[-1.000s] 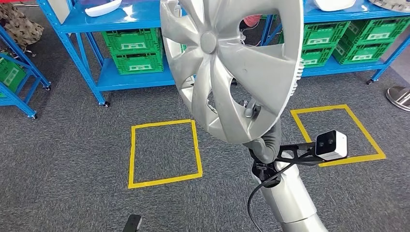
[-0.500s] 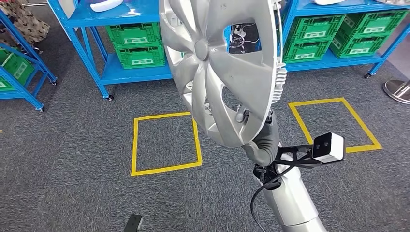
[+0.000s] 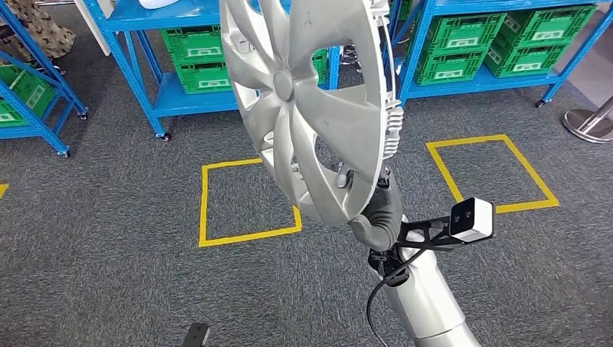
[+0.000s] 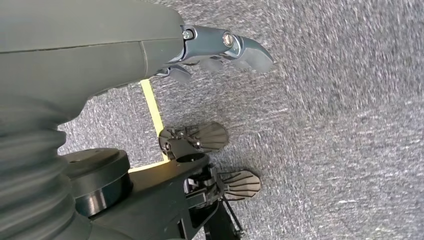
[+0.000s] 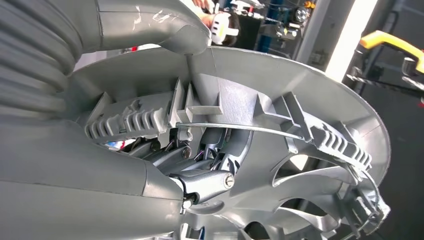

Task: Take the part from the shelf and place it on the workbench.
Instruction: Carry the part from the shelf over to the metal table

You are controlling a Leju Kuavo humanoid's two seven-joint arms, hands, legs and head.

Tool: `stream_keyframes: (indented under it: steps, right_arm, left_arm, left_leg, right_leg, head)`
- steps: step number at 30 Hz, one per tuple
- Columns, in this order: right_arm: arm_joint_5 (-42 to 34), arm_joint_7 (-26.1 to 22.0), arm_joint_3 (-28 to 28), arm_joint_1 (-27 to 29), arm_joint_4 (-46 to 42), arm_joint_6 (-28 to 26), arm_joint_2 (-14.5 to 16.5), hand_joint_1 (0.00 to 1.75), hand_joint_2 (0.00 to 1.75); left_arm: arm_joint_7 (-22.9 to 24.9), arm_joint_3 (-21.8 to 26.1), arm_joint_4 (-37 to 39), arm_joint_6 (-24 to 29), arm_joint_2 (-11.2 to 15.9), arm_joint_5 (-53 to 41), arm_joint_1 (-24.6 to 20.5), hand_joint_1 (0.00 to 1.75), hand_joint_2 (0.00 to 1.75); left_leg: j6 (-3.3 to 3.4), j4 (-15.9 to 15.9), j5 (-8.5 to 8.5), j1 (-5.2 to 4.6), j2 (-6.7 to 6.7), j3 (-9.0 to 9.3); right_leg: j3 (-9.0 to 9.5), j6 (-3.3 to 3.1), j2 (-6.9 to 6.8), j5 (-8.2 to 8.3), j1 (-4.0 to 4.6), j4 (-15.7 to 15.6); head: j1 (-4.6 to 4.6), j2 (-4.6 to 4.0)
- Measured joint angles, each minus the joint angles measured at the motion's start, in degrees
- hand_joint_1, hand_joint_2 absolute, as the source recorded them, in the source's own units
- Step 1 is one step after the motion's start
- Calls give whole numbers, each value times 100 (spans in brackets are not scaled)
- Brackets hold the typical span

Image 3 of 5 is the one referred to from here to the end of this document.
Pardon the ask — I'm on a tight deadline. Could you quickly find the silver plastic hubcap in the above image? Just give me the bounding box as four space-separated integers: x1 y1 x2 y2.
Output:
219 0 405 227

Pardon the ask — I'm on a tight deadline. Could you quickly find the white panel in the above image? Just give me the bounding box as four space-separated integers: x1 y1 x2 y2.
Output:
74 0 113 57

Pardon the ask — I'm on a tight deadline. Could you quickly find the chrome stanchion base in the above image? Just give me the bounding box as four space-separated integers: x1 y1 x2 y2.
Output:
562 95 613 145

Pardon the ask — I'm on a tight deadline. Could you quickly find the black camera bracket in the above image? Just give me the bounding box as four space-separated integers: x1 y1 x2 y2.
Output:
395 215 463 253

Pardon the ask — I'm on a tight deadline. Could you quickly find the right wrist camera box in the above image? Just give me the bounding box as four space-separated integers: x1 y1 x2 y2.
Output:
448 197 495 244

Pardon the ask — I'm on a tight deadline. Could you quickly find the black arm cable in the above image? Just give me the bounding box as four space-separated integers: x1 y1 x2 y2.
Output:
366 249 432 347

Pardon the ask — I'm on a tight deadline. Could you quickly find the camouflage cloth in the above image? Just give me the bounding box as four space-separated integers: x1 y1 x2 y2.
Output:
0 0 77 61

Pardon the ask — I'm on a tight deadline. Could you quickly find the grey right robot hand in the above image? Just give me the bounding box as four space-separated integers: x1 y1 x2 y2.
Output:
333 163 406 253

